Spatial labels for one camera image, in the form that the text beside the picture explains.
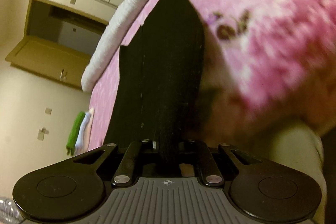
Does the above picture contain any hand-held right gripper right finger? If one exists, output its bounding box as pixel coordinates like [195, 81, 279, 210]
[178, 139, 263, 186]

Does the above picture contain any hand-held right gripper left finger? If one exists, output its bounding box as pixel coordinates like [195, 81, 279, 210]
[73, 139, 159, 186]

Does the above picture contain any black garment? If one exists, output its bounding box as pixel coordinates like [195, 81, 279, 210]
[104, 0, 205, 178]

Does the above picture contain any folded light blue cloth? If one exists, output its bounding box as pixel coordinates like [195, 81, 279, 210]
[75, 112, 91, 151]

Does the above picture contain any folded green towel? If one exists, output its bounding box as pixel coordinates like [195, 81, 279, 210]
[65, 111, 86, 155]

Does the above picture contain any grey white ribbed quilt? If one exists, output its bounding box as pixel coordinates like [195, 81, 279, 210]
[81, 0, 190, 92]

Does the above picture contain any pink rose print blanket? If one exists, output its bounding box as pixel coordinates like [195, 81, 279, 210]
[88, 0, 336, 161]

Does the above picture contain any metal wall hook bracket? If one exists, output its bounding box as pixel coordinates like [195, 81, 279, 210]
[38, 127, 49, 141]

